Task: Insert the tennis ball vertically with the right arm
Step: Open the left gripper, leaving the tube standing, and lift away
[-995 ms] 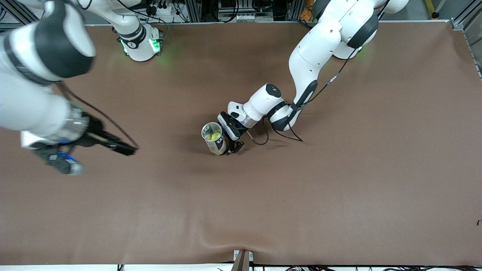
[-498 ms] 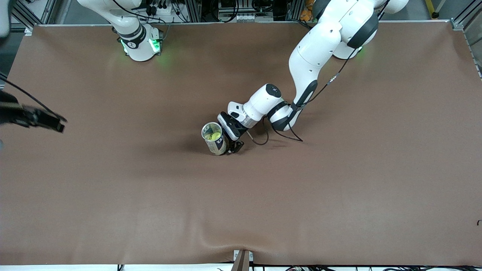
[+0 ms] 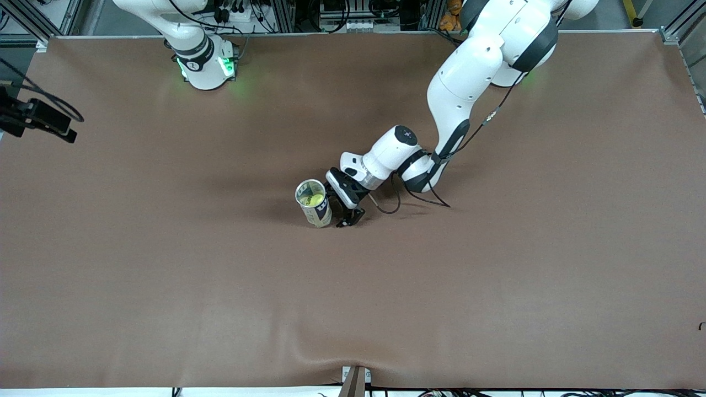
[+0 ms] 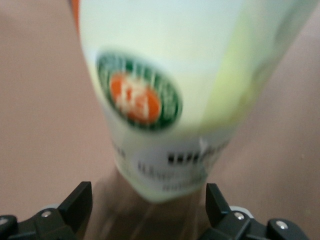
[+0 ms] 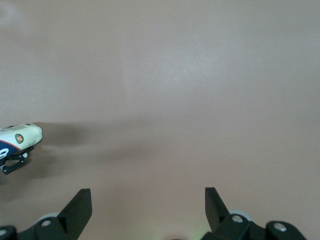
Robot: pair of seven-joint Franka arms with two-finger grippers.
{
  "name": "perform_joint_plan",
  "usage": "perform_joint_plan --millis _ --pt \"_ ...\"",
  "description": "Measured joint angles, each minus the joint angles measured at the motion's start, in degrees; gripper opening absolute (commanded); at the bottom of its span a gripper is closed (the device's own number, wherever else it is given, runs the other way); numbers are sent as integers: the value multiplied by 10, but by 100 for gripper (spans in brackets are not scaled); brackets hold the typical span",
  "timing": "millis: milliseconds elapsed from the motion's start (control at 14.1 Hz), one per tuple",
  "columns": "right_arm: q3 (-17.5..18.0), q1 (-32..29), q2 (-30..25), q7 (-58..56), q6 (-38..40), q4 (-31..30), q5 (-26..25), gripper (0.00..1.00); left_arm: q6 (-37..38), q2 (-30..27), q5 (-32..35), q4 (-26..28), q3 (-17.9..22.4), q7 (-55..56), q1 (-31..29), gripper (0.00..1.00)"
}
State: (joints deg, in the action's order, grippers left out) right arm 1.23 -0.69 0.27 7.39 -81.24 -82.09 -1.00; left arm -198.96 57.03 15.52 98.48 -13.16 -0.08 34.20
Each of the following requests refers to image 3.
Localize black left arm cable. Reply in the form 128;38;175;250
370;69;527;216

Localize aluminium frame extrusion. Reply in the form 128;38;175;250
659;0;706;116
0;0;83;53

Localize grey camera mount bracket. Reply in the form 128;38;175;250
341;365;372;397

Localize bag of orange items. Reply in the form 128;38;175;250
440;0;464;32

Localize yellow stick black base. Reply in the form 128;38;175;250
622;0;645;28

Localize clear Wilson tennis ball can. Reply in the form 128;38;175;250
295;179;333;228

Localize white power strip black plugs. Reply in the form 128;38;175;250
212;0;260;23

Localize brown table mat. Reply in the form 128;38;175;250
0;30;706;389

